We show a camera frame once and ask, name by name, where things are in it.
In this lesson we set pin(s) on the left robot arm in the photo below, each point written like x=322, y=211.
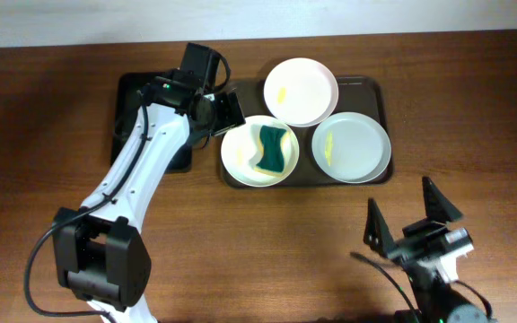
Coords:
x=99, y=252

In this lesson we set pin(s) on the white plate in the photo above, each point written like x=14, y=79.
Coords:
x=242, y=150

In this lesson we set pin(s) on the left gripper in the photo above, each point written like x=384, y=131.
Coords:
x=232, y=114

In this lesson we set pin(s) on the pink-white plate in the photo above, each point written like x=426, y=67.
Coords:
x=301, y=92

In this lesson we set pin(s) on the pale blue plate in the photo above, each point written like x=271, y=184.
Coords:
x=351, y=147

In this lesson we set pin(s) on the green and yellow sponge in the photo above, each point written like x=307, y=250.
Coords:
x=272, y=160

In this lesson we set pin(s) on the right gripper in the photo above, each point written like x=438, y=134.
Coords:
x=414, y=234

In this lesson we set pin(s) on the black rectangular sponge tray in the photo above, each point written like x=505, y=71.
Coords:
x=127, y=105

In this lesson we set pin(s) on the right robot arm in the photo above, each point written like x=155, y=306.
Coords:
x=443, y=302

